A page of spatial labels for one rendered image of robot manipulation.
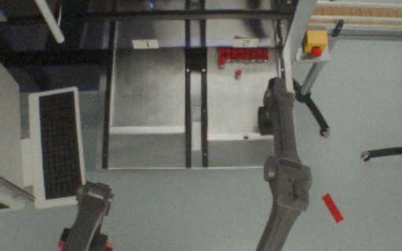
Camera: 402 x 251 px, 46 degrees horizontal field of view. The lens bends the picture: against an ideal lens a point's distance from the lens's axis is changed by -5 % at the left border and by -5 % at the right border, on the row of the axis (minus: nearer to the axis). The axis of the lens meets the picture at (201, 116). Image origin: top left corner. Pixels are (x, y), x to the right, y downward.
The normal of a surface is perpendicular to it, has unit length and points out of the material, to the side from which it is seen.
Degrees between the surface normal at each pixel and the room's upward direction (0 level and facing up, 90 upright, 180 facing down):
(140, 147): 0
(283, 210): 35
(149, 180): 0
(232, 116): 0
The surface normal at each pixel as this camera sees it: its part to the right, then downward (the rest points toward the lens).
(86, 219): 0.29, -0.80
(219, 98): 0.00, -0.33
